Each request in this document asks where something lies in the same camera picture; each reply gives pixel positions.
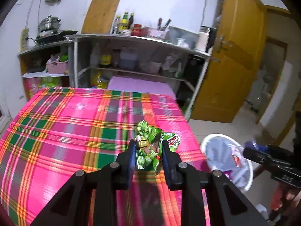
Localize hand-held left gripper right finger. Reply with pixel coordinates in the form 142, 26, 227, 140
162, 141, 268, 226

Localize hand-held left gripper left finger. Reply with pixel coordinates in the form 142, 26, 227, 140
30, 141, 137, 226

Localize green snack wrapper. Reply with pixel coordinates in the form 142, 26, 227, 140
135, 120, 182, 176

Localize white round waste bin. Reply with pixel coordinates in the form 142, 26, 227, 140
200, 133, 254, 192

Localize pale plastic bin liner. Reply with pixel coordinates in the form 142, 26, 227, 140
204, 138, 251, 189

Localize person's right hand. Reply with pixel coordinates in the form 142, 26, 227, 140
283, 187, 301, 208

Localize red snack packet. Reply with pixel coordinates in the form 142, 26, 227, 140
232, 154, 243, 168

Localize pink plaid tablecloth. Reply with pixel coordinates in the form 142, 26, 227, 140
0, 87, 211, 226

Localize purple lid storage bin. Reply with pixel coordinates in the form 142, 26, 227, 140
107, 76, 177, 99

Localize yellow wooden door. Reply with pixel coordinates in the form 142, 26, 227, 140
189, 0, 266, 124

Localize yellow oil bottle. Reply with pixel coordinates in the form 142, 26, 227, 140
95, 73, 109, 89

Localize pink plastic tub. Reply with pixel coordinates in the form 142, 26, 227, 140
147, 61, 163, 74

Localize blue grey storage box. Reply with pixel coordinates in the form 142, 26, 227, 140
119, 48, 138, 69

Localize yellow label bottle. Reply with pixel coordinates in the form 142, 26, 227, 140
100, 49, 112, 67

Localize metal shelf rack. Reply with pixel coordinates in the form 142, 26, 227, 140
65, 33, 212, 120

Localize pink plastic basket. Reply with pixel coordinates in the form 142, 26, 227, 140
46, 60, 69, 74

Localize black flask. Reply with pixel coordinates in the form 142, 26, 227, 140
206, 27, 217, 53

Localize pink knife holder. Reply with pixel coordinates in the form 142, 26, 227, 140
148, 28, 167, 39

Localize clear plastic container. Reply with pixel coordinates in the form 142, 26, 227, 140
168, 26, 200, 47

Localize white cylinder container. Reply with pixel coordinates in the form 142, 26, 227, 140
196, 26, 210, 52

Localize red lid jar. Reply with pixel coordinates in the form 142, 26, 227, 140
131, 24, 143, 36

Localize green label sauce bottle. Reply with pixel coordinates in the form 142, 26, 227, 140
119, 12, 130, 33

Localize low metal side shelf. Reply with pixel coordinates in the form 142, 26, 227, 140
17, 43, 74, 100

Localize black induction stove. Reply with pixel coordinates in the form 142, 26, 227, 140
33, 30, 79, 45

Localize wooden cutting board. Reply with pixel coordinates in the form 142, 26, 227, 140
81, 0, 120, 34

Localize steel steamer pot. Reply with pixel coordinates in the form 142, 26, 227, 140
38, 15, 62, 33

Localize yellow power strip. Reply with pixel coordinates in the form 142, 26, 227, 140
20, 28, 29, 52

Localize metal door handle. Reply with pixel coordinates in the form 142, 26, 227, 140
217, 35, 232, 53

